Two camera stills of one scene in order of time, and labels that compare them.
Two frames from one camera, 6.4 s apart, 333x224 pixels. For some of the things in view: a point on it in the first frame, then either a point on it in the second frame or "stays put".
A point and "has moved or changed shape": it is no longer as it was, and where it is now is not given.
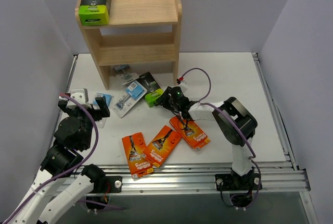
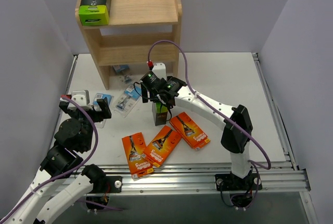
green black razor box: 94,8 stays put
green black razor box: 154,91 has moved or changed shape
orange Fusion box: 158,149 stays put
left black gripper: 85,110 stays put
